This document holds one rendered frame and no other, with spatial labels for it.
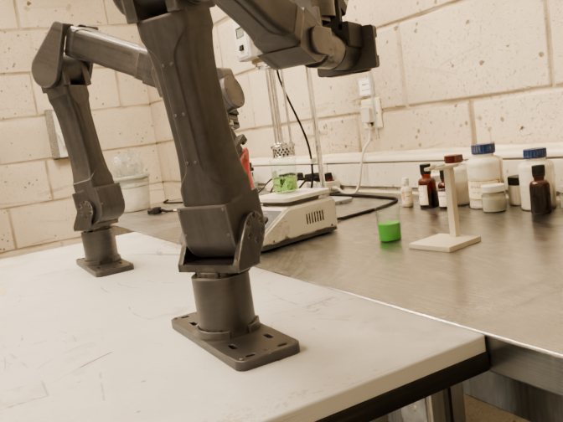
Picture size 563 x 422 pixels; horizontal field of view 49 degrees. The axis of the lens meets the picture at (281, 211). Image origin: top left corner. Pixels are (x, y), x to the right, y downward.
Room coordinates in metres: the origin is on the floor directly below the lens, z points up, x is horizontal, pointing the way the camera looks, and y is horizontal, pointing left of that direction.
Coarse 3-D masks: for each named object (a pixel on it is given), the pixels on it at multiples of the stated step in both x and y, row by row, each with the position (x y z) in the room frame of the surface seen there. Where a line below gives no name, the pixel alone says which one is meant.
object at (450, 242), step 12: (432, 168) 0.96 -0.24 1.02; (444, 168) 0.94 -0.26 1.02; (444, 180) 0.98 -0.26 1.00; (456, 204) 0.97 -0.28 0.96; (456, 216) 0.97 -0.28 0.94; (456, 228) 0.97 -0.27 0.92; (420, 240) 0.98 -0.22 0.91; (432, 240) 0.96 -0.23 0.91; (444, 240) 0.95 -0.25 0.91; (456, 240) 0.94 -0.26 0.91; (468, 240) 0.93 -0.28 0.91; (480, 240) 0.95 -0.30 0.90
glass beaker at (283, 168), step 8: (272, 160) 1.24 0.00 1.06; (280, 160) 1.20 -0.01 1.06; (288, 160) 1.21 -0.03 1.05; (272, 168) 1.21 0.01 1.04; (280, 168) 1.20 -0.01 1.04; (288, 168) 1.21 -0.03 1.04; (296, 168) 1.22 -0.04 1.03; (272, 176) 1.22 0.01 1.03; (280, 176) 1.20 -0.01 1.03; (288, 176) 1.20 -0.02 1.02; (296, 176) 1.22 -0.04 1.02; (280, 184) 1.21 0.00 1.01; (288, 184) 1.20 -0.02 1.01; (296, 184) 1.21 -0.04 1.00; (280, 192) 1.21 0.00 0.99; (288, 192) 1.20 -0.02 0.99; (296, 192) 1.21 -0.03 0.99
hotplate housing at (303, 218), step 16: (272, 208) 1.17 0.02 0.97; (288, 208) 1.14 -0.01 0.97; (304, 208) 1.16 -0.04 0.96; (320, 208) 1.19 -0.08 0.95; (272, 224) 1.12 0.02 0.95; (288, 224) 1.13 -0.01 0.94; (304, 224) 1.16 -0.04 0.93; (320, 224) 1.18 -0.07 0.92; (272, 240) 1.11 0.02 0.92; (288, 240) 1.13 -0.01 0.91
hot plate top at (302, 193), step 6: (300, 192) 1.21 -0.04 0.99; (306, 192) 1.20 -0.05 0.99; (312, 192) 1.19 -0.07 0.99; (318, 192) 1.19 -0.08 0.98; (324, 192) 1.20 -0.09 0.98; (264, 198) 1.19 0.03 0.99; (270, 198) 1.18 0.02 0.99; (276, 198) 1.16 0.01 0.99; (282, 198) 1.15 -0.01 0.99; (288, 198) 1.15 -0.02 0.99; (294, 198) 1.15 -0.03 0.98; (300, 198) 1.16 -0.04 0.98
